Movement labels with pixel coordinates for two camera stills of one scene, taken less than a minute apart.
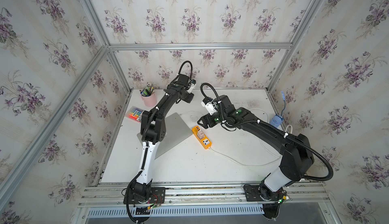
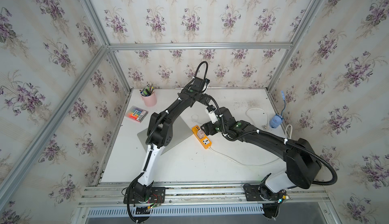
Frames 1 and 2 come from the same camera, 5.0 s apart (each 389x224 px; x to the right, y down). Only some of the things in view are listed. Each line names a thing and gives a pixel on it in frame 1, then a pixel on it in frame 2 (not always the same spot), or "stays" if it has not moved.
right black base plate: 252,193 stays
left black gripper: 190,98 → 205,99
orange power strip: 204,142 stays
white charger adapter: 200,134 stays
